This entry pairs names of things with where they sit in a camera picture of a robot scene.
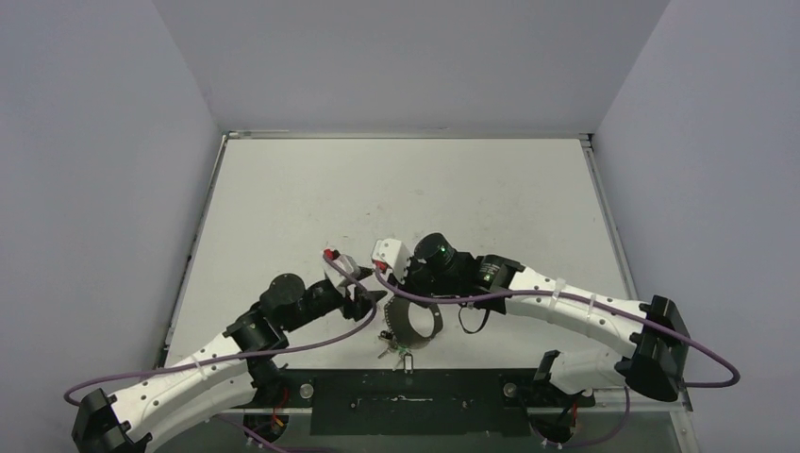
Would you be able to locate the metal key holder ring plate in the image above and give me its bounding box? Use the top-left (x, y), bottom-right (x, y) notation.
top-left (377, 295), bottom-right (443, 349)

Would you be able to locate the black tagged key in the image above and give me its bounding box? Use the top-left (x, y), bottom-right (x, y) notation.
top-left (399, 352), bottom-right (414, 375)

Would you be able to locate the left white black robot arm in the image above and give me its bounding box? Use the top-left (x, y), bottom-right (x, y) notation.
top-left (72, 274), bottom-right (387, 452)

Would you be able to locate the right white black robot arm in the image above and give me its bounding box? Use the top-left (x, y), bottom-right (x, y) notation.
top-left (372, 233), bottom-right (690, 405)

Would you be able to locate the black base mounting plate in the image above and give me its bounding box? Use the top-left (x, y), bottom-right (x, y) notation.
top-left (238, 369), bottom-right (595, 442)

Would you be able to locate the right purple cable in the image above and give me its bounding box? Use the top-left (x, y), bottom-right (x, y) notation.
top-left (374, 265), bottom-right (742, 450)

